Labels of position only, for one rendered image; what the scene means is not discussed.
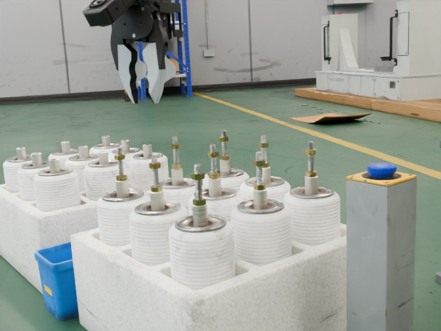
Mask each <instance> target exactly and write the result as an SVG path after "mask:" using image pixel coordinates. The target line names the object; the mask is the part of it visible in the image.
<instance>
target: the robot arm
mask: <svg viewBox="0 0 441 331"><path fill-rule="evenodd" d="M82 12H83V14H84V16H85V18H86V19H87V22H88V23H89V25H90V27H93V26H100V27H105V26H109V25H112V33H111V38H110V46H111V51H112V56H113V58H114V62H115V66H116V70H117V71H118V72H119V76H120V78H121V81H122V84H123V86H124V88H125V90H126V92H127V94H128V96H129V98H130V99H131V101H132V103H133V104H138V90H137V86H136V82H138V81H140V80H141V79H143V78H144V77H145V76H146V65H147V69H148V72H147V79H148V82H149V89H148V93H149V95H150V97H151V99H152V100H153V102H154V104H157V103H159V100H160V98H161V95H162V92H163V87H164V84H165V82H166V81H168V80H169V79H171V78H172V77H174V76H175V74H176V68H175V65H174V63H172V62H171V61H170V60H168V59H167V57H166V52H167V48H168V42H169V39H171V38H172V35H171V32H173V37H182V18H181V7H180V3H172V2H171V0H94V1H92V2H91V3H90V5H88V6H87V7H86V8H85V9H84V10H83V11H82ZM175 12H178V21H179V30H176V29H175ZM170 14H172V23H173V25H171V16H170ZM135 41H142V42H143V43H149V44H148V45H147V46H146V47H145V49H144V50H143V52H142V55H143V59H144V61H145V63H146V65H145V63H143V62H142V61H141V60H140V59H139V49H138V45H137V44H136V43H134V42H135Z"/></svg>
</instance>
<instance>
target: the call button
mask: <svg viewBox="0 0 441 331"><path fill-rule="evenodd" d="M367 172H369V176H371V177H376V178H388V177H392V176H393V173H395V172H396V166H395V165H394V164H390V163H372V164H369V165H367Z"/></svg>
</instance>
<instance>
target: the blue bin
mask: <svg viewBox="0 0 441 331"><path fill-rule="evenodd" d="M34 256H35V260H36V261H37V263H38V267H39V274H40V279H41V286H42V290H43V297H44V302H45V307H46V309H48V310H49V311H50V312H51V313H52V314H53V315H54V316H55V317H56V318H57V319H58V320H59V321H65V320H69V319H72V318H75V317H78V316H79V311H78V304H77V293H76V287H75V275H74V264H73V257H72V245H71V242H67V243H63V244H59V245H55V246H51V247H48V248H43V249H40V250H37V251H35V253H34Z"/></svg>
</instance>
